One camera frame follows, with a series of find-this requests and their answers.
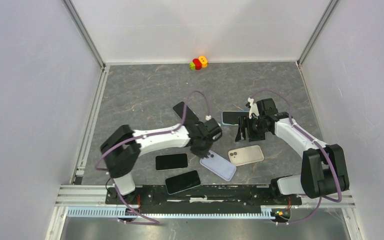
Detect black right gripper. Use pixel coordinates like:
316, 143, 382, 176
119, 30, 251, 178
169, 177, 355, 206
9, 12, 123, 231
235, 115, 268, 142

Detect black smartphone carried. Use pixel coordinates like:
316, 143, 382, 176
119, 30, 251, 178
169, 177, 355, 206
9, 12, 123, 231
222, 111, 250, 125

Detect light blue phone case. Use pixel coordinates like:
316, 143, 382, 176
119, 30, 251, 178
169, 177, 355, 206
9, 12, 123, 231
221, 110, 251, 126

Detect beige translucent phone case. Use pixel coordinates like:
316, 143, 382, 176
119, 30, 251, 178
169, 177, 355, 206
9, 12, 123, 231
228, 145, 265, 166

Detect lilac phone case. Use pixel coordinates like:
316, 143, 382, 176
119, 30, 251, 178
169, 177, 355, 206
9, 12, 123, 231
199, 150, 237, 182

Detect black smartphone front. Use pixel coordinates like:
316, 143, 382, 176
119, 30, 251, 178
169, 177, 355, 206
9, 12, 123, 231
165, 170, 201, 195

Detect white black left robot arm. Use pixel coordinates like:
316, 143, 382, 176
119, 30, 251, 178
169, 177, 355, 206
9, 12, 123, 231
100, 118, 223, 204

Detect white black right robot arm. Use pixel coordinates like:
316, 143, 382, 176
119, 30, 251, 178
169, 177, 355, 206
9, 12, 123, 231
235, 98, 350, 204

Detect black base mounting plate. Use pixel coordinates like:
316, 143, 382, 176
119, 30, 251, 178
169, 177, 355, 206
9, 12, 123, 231
124, 184, 302, 214

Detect colourful toy blocks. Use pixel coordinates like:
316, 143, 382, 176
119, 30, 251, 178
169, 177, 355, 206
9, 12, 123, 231
189, 55, 208, 70

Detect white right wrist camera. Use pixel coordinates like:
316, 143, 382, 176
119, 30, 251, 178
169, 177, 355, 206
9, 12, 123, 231
245, 97, 260, 119

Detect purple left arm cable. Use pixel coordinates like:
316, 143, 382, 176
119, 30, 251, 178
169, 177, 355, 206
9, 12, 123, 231
94, 90, 212, 226

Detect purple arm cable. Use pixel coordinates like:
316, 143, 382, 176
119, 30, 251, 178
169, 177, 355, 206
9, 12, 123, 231
248, 89, 343, 227
94, 90, 212, 226

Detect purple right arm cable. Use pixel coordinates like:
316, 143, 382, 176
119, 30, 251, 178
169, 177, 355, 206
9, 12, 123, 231
248, 89, 343, 227

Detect light blue toothed rail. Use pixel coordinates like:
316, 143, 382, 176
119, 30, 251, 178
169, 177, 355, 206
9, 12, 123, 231
66, 206, 275, 220

